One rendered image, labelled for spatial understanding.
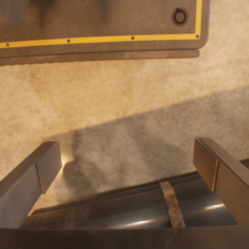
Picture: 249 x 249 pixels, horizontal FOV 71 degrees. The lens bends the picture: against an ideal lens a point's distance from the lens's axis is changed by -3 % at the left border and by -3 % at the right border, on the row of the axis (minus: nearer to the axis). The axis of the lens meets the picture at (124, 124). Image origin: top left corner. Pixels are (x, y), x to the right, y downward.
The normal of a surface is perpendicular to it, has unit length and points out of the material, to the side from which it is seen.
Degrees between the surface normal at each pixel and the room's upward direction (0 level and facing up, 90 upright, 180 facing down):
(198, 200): 56
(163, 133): 0
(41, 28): 0
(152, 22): 0
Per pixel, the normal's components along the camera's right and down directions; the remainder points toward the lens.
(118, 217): -0.22, -0.60
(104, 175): -0.01, 0.29
